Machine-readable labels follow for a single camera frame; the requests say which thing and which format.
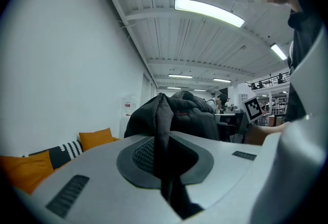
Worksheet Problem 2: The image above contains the black backpack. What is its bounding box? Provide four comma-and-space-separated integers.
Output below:
124, 90, 221, 220

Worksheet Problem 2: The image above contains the black mezzanine railing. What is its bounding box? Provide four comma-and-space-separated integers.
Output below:
245, 72, 291, 90

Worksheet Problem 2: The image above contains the black office chair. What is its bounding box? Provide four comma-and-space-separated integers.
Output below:
217, 121, 237, 142

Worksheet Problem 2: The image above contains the person's black shirt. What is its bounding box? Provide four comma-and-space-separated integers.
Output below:
283, 0, 324, 123

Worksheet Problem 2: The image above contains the brown box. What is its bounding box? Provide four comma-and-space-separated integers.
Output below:
244, 124, 268, 146

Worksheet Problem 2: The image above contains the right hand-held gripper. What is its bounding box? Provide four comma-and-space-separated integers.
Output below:
237, 96, 264, 137

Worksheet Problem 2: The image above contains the white water dispenser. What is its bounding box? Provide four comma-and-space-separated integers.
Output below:
119, 94, 137, 139

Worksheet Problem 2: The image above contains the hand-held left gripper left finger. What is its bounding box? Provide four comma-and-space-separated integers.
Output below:
31, 135, 186, 224

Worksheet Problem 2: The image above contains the storage shelving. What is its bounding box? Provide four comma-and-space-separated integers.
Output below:
271, 93, 289, 116

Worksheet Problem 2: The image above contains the small orange cushion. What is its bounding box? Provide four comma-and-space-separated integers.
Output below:
78, 127, 115, 152

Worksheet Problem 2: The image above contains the large orange cushion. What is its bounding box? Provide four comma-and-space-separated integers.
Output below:
0, 150, 55, 195

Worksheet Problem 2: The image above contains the black white patterned cushion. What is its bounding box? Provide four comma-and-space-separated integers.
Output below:
27, 140, 84, 170

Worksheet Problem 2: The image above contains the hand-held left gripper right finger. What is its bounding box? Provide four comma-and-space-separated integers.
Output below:
169, 130, 270, 224

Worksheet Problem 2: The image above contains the person's right forearm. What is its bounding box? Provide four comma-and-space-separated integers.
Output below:
258, 121, 292, 134

